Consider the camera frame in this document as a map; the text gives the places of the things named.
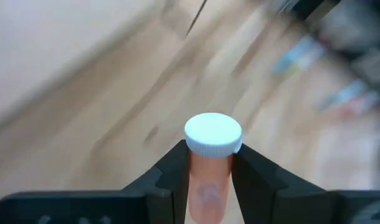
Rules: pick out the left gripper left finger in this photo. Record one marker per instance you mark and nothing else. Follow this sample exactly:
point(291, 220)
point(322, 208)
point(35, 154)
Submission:
point(146, 205)

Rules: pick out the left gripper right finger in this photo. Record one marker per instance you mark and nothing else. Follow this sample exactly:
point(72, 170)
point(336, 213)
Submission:
point(271, 202)

